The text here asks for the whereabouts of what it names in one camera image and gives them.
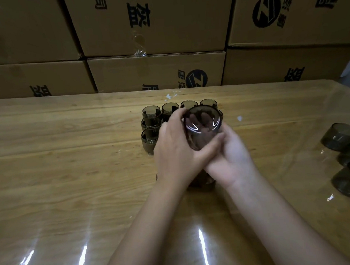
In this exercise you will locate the person's right hand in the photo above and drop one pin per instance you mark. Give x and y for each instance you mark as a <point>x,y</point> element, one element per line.
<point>235,163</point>

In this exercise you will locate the person's left hand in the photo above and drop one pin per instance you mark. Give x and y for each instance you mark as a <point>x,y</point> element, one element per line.
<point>173,160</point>

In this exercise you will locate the pile of brown sleeve rings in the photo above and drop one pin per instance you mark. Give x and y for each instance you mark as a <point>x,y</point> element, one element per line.
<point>204,182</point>

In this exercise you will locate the smoky tinted glass cup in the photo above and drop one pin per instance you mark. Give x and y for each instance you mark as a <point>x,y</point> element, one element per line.
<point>188,103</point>
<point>170,105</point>
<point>148,133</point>
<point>151,108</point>
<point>208,102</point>
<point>166,116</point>
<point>150,120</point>
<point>202,117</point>

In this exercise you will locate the cluster of smoky glass cups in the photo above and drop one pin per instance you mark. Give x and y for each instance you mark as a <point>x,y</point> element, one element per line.
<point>339,137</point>

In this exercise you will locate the person's left forearm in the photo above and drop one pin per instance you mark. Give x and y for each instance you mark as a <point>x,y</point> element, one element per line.
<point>145,235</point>

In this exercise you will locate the person's right forearm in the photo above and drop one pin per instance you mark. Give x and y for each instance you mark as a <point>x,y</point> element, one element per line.
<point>285,227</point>

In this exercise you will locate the white paper scrap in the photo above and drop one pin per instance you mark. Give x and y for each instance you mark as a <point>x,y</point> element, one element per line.
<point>168,96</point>

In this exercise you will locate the stack of brown cardboard boxes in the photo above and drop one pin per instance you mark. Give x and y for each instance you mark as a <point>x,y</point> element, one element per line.
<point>157,70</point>

